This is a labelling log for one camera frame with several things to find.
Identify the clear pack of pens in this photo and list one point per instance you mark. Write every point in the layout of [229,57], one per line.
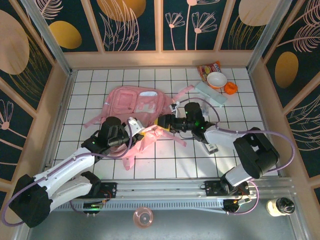
[205,108]

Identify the pale blue pencil case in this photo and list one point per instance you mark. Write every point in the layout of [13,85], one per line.
[212,95]

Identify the small black white card box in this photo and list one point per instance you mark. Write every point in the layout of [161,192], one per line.
[212,148]

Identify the pink backpack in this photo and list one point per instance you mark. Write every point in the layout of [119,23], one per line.
[125,102]

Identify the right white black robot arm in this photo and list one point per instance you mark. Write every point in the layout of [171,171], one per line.
[255,150]

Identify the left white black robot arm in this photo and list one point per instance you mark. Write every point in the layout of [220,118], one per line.
[65,165]

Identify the white orange bowl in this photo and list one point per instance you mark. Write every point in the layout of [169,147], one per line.
[216,80]

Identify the orange crumpled toy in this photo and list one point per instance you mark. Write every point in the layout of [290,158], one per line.
[230,88]

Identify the orange snack packet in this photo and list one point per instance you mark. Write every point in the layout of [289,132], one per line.
[206,67]

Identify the left circuit board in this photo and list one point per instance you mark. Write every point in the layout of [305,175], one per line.
[92,207]

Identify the circuit board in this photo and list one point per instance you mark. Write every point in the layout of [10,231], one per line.
[92,207]
[233,203]

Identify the pink round cup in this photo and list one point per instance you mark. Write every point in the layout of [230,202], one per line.
[143,217]

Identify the right circuit board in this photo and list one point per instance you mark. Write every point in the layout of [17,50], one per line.
[233,203]

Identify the white bottle black cap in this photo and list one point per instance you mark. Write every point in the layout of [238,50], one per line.
[280,207]

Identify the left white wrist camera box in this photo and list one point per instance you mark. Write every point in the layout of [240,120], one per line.
[136,125]

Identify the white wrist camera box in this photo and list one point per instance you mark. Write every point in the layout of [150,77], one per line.
[136,125]
[175,107]

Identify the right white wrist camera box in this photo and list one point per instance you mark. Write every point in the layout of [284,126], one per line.
[175,107]

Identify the aluminium rail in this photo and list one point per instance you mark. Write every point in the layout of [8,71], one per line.
[160,186]

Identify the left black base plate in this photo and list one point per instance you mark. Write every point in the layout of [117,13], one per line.
[110,190]

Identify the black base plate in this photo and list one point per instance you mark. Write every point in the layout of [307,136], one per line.
[212,188]
[110,190]

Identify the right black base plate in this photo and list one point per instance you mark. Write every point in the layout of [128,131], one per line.
[212,188]

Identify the aluminium frame post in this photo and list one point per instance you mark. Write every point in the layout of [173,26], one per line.
[48,37]
[267,37]

